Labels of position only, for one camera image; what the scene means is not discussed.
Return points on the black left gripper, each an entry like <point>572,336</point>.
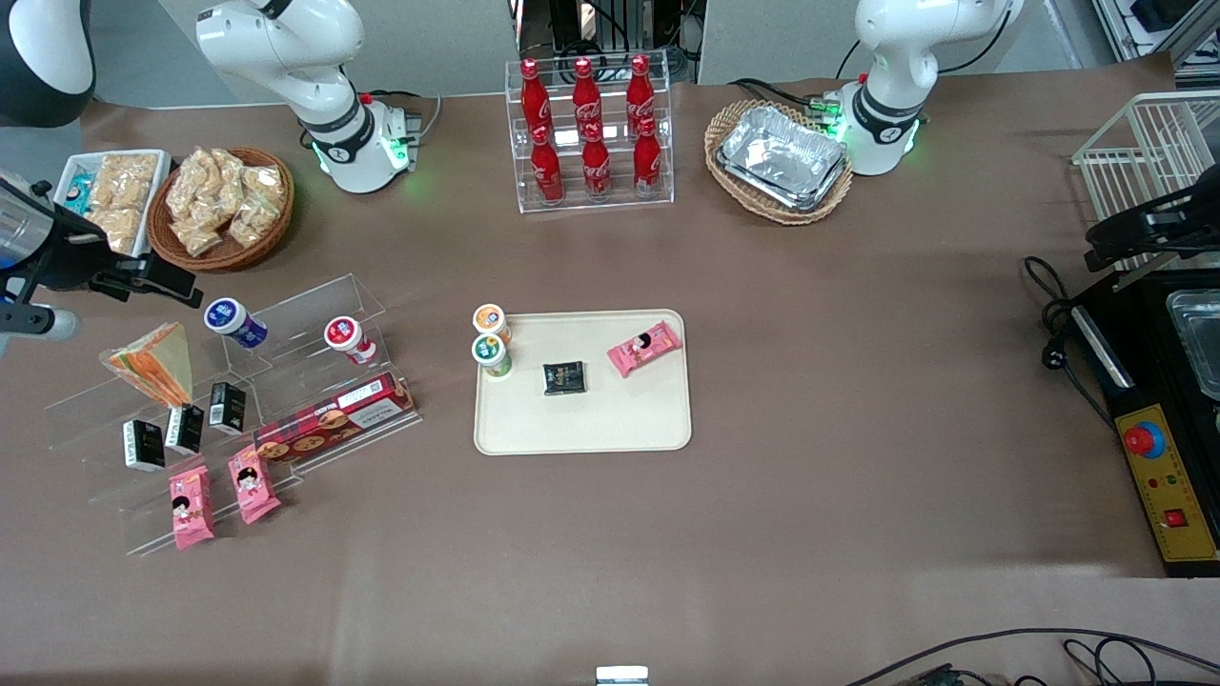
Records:
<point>1136,232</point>

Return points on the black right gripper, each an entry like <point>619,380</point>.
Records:
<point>65,255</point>

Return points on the triangular sandwich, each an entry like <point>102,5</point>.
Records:
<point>152,367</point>

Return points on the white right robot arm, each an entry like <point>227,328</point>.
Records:
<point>286,43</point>

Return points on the metal tray in machine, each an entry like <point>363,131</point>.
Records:
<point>1199,338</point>

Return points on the aluminium foil tray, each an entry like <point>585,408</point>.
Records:
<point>782,157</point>

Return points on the beige plastic tray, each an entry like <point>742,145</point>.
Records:
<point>620,414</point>

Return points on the tan cracker pack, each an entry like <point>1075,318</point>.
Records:
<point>124,181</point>
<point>119,229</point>

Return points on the clear bag of tan snacks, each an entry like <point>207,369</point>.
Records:
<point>257,205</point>
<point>198,236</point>
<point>195,186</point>

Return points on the white rectangular dish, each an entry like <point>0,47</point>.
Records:
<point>157,205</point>

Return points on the blue lid cup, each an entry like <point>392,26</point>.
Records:
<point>231,319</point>

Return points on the blue snack packet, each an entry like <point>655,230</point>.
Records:
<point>80,195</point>

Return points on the black sealing machine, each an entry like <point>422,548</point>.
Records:
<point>1134,353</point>

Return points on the brown wicker basket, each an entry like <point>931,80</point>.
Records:
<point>272,238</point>

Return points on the small black carton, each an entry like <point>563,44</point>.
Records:
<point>144,446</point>
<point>184,428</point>
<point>227,408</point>

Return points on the clear acrylic tiered stand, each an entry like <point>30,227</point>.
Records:
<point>305,324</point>

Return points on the red emergency stop button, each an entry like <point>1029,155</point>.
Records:
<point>1144,439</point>

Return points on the red lid cup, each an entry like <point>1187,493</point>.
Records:
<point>345,336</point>

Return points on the pink snack packet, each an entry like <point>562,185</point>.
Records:
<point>191,507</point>
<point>254,484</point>
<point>644,348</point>

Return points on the red cookie box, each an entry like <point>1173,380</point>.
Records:
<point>334,417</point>

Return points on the orange lid cup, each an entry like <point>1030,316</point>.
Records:
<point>490,320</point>

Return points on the green lid cup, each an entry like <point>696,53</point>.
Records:
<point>490,353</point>

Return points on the light wicker basket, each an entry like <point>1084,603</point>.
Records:
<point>724,181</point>

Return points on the red cola bottle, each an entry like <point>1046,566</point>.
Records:
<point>586,93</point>
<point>647,162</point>
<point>547,171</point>
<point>640,90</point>
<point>535,95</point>
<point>597,168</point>

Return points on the black snack packet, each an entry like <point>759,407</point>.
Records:
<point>564,377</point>

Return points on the clear acrylic bottle rack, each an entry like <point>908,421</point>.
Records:
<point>572,205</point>

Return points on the small white box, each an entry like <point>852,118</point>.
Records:
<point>621,676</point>

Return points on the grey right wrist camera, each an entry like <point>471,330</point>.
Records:
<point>38,322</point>

